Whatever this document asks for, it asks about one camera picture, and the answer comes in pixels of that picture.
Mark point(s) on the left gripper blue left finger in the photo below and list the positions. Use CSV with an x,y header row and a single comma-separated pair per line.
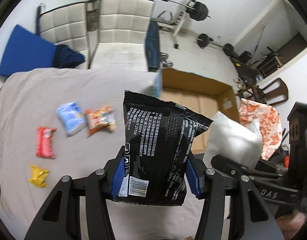
x,y
118,173

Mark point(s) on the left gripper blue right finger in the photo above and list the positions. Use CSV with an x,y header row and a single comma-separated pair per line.
x,y
195,174

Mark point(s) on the white soft pouch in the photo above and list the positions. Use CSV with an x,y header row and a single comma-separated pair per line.
x,y
234,141

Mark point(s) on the black snack bag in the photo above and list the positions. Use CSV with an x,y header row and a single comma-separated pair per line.
x,y
158,139

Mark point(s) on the orange snack bag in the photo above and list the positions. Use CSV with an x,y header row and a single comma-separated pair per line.
x,y
100,119

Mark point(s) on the light blue tissue pack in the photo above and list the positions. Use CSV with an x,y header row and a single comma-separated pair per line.
x,y
72,118

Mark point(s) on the red snack packet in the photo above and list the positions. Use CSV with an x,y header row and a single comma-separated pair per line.
x,y
44,142

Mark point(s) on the yellow packet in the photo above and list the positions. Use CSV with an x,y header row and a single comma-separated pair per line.
x,y
38,176

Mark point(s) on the person's right hand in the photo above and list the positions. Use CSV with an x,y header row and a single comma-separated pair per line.
x,y
291,223

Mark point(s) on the red plastic bag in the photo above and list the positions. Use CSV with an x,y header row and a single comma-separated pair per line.
x,y
286,161

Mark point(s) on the orange white floral cloth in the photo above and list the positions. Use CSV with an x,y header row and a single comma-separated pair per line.
x,y
270,124

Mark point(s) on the open cardboard box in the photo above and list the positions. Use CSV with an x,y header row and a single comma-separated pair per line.
x,y
198,93

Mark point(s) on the brown wooden chair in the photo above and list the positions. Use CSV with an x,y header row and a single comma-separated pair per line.
x,y
275,89

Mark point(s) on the chrome dumbbell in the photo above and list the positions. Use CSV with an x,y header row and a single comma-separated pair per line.
x,y
164,60

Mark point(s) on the dark navy cloth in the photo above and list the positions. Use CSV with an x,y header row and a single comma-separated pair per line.
x,y
65,57

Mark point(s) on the barbell on floor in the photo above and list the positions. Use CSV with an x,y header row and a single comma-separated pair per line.
x,y
203,41

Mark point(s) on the black blue bench pad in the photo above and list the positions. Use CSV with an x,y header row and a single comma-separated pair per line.
x,y
152,47

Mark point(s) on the right white padded chair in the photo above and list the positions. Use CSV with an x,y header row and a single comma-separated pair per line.
x,y
123,28

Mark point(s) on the white padded chair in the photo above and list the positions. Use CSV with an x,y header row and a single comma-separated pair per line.
x,y
67,25
123,28

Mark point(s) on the white weight bench rack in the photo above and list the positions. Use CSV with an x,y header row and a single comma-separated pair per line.
x,y
174,26

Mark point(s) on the blue foam cushion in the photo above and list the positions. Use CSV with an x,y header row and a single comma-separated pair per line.
x,y
26,51

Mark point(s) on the left white padded chair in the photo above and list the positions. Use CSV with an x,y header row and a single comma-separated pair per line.
x,y
67,25

